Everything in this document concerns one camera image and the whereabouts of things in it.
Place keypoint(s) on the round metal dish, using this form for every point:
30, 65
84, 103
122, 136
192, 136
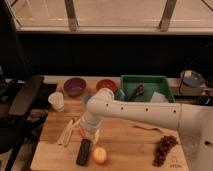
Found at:
192, 78

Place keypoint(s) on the yellow apple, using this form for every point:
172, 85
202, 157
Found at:
99, 155

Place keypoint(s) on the white plastic cup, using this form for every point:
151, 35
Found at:
56, 100

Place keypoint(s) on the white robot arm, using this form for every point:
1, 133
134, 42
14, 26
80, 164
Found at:
185, 118

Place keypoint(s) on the green plastic tray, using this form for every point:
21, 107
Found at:
152, 84

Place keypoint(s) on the white cloth in tray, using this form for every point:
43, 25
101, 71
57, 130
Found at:
158, 98

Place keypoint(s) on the purple bowl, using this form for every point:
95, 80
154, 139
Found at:
74, 86

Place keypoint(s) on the dark spoon in tray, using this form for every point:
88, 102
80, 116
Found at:
138, 91

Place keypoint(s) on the bunch of red grapes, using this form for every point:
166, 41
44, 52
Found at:
163, 147

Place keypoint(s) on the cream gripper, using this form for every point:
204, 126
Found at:
94, 137

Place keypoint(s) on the black office chair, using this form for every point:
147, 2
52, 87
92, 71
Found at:
14, 124

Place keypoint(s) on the blue plastic cup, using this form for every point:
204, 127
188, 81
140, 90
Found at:
86, 99

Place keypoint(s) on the orange bowl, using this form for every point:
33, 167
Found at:
107, 83

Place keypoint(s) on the black eraser block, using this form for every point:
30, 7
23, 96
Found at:
83, 152

